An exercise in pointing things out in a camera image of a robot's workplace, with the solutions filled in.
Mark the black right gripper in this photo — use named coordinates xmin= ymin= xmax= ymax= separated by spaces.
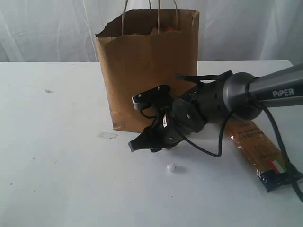
xmin=129 ymin=95 xmax=205 ymax=152

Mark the white putty lump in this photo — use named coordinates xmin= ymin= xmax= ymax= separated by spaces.
xmin=166 ymin=163 xmax=176 ymax=173

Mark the spaghetti packet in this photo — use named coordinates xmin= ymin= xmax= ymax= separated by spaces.
xmin=224 ymin=120 xmax=291 ymax=192

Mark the brown pouch with orange label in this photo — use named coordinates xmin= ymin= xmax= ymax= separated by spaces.
xmin=150 ymin=26 xmax=178 ymax=35

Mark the black covered right arm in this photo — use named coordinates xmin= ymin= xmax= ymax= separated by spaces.
xmin=129 ymin=65 xmax=303 ymax=152

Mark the brown paper bag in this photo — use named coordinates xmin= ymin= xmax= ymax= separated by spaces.
xmin=95 ymin=7 xmax=200 ymax=132

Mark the clear tape patch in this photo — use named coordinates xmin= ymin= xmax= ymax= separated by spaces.
xmin=97 ymin=132 xmax=118 ymax=140

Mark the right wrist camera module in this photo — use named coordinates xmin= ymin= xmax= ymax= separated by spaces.
xmin=132 ymin=85 xmax=173 ymax=111

